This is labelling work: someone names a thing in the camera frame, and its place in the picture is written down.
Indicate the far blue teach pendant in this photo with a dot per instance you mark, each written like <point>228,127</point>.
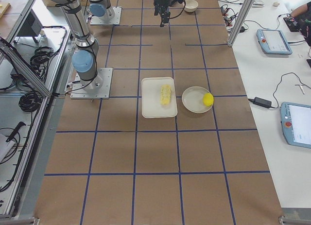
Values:
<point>273,42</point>

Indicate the cream bowl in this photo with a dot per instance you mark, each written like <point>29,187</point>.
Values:
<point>191,6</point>

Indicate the grey round plate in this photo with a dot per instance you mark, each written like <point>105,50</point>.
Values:
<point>192,99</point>

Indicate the near blue teach pendant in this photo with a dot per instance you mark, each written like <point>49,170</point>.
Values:
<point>296,124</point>

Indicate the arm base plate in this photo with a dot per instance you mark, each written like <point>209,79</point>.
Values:
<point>111,17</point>
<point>98,88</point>

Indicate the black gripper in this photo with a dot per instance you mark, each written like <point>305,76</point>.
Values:
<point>162,2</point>

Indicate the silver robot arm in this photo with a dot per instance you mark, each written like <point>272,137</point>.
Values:
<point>101,9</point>
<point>84,60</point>

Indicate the aluminium frame post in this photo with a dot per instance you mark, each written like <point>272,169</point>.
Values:
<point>239,21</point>

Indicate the black power adapter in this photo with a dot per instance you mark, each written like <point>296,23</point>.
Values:
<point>262,102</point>

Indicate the yellow lemon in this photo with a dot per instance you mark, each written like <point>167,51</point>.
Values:
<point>208,99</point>

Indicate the blue teach pendant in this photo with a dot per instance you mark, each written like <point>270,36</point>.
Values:
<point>296,124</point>
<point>273,42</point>

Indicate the white rectangular tray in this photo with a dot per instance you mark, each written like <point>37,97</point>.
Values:
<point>151,93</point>

